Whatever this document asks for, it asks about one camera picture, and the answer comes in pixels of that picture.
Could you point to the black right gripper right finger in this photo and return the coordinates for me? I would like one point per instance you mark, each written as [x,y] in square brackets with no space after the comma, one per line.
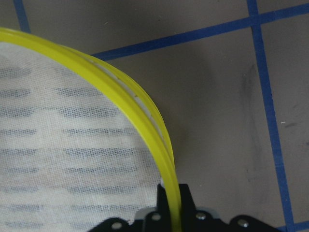
[187,202]

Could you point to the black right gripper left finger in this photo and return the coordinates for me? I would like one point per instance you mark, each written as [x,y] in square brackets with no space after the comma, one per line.
[162,205]

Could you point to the yellow bamboo steamer basket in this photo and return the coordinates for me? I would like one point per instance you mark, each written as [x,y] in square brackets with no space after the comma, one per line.
[80,141]

